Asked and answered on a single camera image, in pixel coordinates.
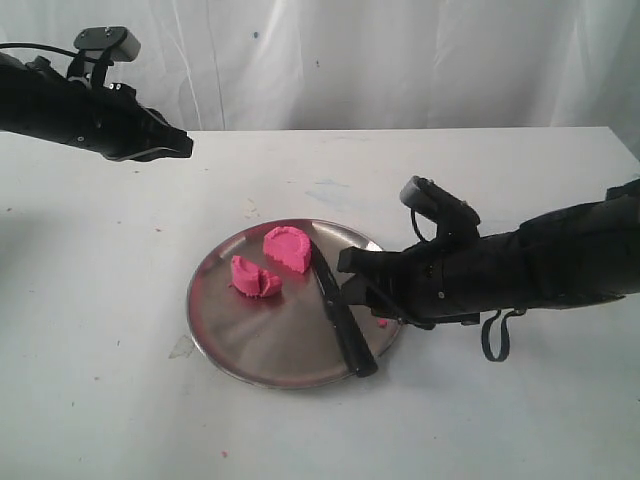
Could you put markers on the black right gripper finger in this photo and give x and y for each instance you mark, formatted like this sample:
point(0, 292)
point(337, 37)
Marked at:
point(384, 297)
point(360, 261)

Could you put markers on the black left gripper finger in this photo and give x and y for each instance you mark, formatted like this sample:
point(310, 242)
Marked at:
point(165, 135)
point(157, 153)

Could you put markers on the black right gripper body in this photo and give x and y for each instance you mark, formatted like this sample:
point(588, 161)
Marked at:
point(490, 275)

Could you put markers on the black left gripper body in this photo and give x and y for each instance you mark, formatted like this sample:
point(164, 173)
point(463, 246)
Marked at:
point(111, 123)

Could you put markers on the pink clay piece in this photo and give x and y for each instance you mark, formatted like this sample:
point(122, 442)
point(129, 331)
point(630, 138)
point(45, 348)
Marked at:
point(253, 281)
point(290, 246)

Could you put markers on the black knife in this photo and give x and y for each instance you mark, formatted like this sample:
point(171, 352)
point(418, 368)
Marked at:
point(353, 346)

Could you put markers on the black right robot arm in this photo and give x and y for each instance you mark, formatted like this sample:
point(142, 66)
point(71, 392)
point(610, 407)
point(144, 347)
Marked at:
point(579, 256)

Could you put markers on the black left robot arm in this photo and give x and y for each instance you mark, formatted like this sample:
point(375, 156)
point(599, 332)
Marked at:
point(38, 102)

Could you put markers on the white backdrop sheet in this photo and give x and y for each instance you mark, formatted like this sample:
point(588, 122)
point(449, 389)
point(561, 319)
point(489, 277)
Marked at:
point(240, 65)

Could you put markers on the round stainless steel plate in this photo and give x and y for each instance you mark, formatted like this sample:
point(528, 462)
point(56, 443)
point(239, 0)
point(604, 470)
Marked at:
point(284, 341)

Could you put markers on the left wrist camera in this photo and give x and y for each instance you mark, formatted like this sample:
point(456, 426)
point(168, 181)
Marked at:
point(98, 49)

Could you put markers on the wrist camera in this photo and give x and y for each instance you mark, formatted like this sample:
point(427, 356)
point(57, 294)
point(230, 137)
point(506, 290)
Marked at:
point(453, 217)
point(98, 49)

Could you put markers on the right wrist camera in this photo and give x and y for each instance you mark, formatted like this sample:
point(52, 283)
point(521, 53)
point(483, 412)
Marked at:
point(453, 217)

